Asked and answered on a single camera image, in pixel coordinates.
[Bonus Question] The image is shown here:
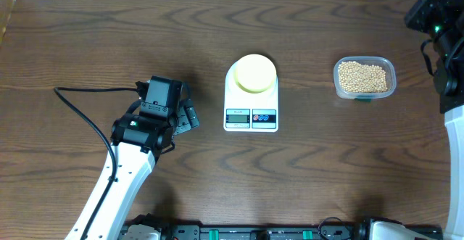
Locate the black cable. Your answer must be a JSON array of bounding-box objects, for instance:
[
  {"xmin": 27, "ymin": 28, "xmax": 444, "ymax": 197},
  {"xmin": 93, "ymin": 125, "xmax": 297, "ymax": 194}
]
[
  {"xmin": 419, "ymin": 38, "xmax": 436, "ymax": 77},
  {"xmin": 53, "ymin": 86, "xmax": 141, "ymax": 240}
]

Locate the clear plastic container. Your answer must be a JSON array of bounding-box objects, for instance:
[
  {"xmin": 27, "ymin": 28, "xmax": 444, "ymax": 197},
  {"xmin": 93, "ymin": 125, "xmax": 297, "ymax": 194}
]
[{"xmin": 333, "ymin": 56, "xmax": 397, "ymax": 100}]

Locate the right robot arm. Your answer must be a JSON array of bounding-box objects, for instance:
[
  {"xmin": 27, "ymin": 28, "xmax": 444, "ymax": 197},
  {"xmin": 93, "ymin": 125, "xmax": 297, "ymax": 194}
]
[{"xmin": 404, "ymin": 0, "xmax": 463, "ymax": 239}]

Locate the pile of soybeans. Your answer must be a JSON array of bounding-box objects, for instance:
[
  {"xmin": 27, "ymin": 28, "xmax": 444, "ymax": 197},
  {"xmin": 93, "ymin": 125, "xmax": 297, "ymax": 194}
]
[{"xmin": 337, "ymin": 61, "xmax": 388, "ymax": 93}]

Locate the left black cable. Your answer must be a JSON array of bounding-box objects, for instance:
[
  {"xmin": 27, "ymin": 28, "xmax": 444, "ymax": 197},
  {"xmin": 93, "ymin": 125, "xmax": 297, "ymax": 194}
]
[{"xmin": 53, "ymin": 86, "xmax": 141, "ymax": 240}]

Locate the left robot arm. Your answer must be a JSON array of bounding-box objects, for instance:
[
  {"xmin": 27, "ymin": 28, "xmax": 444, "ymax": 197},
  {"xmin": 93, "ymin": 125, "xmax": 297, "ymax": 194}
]
[{"xmin": 67, "ymin": 76, "xmax": 199, "ymax": 239}]

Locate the white digital kitchen scale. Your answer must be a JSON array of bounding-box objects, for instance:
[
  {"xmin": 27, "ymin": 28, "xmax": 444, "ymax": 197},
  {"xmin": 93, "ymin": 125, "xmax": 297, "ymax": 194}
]
[{"xmin": 223, "ymin": 63, "xmax": 279, "ymax": 133}]

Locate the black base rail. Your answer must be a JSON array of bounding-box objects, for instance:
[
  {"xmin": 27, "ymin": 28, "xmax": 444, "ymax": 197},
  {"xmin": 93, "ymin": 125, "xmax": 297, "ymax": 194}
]
[{"xmin": 119, "ymin": 216, "xmax": 444, "ymax": 240}]

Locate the right black cable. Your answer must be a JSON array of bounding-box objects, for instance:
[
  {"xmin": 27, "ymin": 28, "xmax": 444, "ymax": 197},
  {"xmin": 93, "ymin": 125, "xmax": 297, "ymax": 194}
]
[{"xmin": 419, "ymin": 38, "xmax": 436, "ymax": 77}]

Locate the pale yellow bowl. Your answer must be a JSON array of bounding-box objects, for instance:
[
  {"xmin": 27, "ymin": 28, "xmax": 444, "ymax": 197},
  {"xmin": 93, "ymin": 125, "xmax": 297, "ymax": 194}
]
[{"xmin": 233, "ymin": 54, "xmax": 277, "ymax": 94}]

